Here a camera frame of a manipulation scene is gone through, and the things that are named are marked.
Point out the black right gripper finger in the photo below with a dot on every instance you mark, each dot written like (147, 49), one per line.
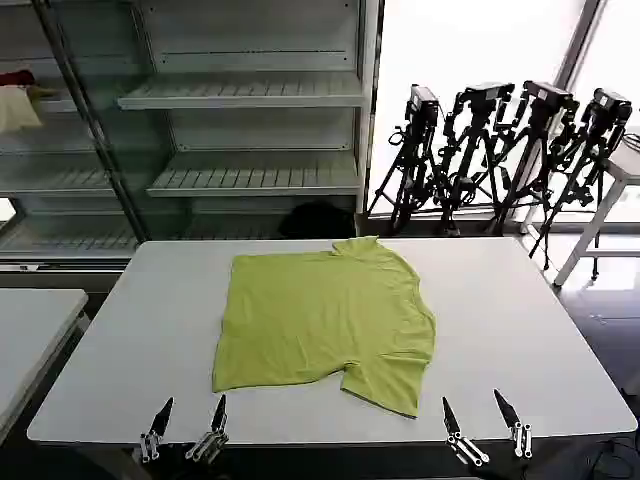
(451, 422)
(507, 412)

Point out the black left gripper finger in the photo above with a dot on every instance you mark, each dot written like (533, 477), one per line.
(159, 422)
(218, 417)

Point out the lime green t-shirt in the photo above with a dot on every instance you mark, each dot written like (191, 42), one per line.
(320, 320)

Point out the white folding table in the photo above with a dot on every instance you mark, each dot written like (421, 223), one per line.
(30, 325)

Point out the black bag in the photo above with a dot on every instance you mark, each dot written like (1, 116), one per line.
(315, 220)

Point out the grey glass-fronted shelf rack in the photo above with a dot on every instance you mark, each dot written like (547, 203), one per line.
(75, 175)

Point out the small white side table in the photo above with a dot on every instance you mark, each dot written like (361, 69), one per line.
(622, 167)

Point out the dark metal pole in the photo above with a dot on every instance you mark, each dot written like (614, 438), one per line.
(87, 115)

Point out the white metal shelf rack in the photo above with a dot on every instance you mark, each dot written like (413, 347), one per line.
(250, 95)

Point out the cream cloth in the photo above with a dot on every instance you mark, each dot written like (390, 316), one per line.
(17, 110)

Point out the red cloth item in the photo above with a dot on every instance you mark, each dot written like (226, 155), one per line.
(17, 79)

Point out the black tripod with wide camera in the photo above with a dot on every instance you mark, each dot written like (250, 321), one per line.
(475, 125)
(542, 105)

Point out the black tripod with small camera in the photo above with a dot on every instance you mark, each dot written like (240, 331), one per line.
(422, 115)
(607, 112)

